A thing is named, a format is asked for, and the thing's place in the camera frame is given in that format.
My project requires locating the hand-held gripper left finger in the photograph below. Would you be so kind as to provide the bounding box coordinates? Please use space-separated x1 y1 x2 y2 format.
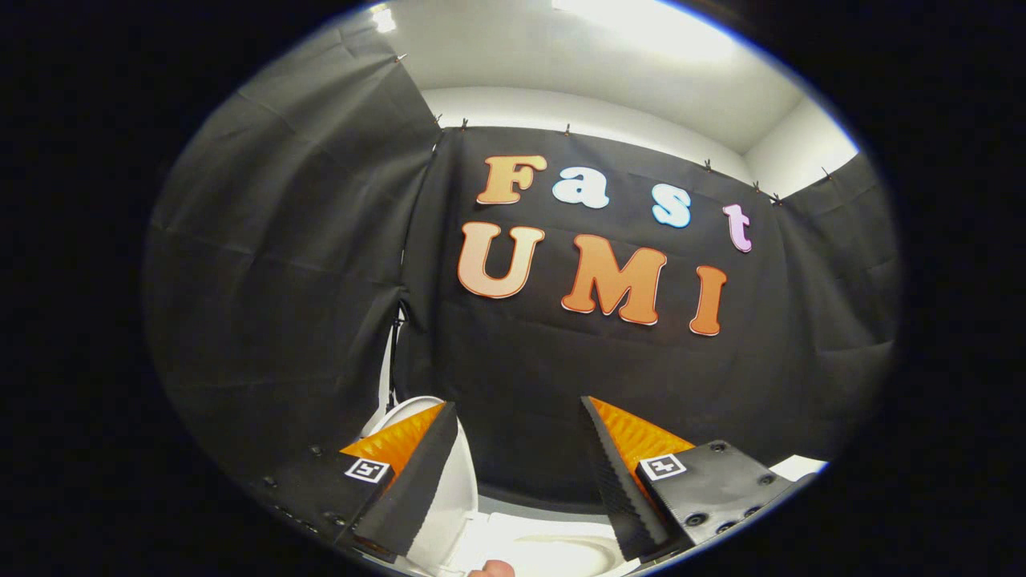
243 401 461 562

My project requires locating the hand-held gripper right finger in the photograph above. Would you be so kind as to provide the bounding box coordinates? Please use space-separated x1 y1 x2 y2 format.
580 395 797 563

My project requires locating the black backdrop cloth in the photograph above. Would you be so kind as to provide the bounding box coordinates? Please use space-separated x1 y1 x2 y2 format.
143 12 903 515

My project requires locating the white cabinet top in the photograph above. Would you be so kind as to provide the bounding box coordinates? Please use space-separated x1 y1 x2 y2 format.
768 454 829 483

